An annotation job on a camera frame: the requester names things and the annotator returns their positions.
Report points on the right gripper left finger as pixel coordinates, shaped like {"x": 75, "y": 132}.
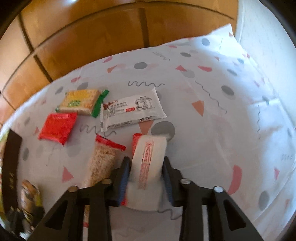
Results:
{"x": 107, "y": 193}

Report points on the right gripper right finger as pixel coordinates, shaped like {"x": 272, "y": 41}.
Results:
{"x": 186, "y": 194}

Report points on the white red snack packet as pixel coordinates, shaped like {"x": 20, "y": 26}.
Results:
{"x": 144, "y": 188}

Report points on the rice bar red ends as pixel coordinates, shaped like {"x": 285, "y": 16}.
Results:
{"x": 102, "y": 161}

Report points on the dark brown chocolate snack packet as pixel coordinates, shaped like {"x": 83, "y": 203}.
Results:
{"x": 26, "y": 218}

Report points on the yellow cracker packet green ends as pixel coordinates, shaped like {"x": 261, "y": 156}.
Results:
{"x": 83, "y": 102}

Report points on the white nutrition label snack packet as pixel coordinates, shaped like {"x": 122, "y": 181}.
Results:
{"x": 130, "y": 110}

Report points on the patterned white tablecloth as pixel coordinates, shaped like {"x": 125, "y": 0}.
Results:
{"x": 226, "y": 123}

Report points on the gold tin box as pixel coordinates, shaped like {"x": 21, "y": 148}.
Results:
{"x": 10, "y": 150}

